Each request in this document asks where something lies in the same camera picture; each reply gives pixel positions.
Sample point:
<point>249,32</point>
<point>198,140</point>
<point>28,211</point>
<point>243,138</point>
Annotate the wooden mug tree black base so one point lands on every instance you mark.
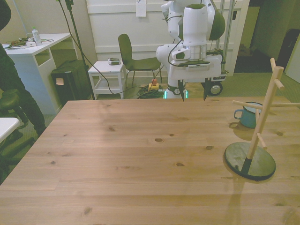
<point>236,157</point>

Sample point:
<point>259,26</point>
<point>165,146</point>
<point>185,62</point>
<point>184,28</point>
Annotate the white desk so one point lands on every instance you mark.
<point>28,70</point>

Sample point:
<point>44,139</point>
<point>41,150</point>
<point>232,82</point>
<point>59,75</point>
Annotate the black swivel chair base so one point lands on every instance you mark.
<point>14,145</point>

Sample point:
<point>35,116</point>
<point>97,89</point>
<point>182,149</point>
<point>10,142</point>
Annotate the wheeled robot control cart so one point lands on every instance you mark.
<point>215,89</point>

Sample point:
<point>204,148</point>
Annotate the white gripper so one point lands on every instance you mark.
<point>197,75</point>

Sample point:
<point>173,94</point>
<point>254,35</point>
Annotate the white rounded table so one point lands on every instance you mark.
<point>7,126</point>

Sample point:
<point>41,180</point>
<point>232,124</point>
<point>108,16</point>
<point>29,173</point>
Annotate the orange sticky note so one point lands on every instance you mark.
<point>60,81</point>

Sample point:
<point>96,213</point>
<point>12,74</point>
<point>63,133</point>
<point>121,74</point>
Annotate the yellow emergency stop button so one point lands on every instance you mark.
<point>154,86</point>

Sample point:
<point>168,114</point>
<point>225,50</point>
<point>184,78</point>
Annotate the blue enamel mug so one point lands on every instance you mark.
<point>248,119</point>

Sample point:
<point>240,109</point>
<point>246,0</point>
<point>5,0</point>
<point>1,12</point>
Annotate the olive plywood chair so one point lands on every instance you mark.
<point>125,49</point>

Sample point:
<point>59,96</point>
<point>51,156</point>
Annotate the black tripod stand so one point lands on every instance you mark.
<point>79,44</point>

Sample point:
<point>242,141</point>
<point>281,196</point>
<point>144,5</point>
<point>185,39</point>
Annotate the white cabinet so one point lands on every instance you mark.
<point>294,68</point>

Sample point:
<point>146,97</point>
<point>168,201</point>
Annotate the small white side table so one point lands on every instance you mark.
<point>105,66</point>

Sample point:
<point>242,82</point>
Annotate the small grey device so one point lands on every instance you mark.
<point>114,61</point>

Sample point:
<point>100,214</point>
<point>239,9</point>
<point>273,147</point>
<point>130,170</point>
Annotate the white paper sheet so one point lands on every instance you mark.
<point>140,8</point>

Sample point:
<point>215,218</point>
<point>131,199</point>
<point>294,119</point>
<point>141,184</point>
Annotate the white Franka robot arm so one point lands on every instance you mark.
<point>194,25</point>

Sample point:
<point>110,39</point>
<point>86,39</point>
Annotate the clear plastic bottle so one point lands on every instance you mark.
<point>37,37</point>

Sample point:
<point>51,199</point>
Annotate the black box case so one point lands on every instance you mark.
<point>70,86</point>

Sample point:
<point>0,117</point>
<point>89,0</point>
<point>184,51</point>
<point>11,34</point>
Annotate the person in black clothes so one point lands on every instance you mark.
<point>11,70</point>

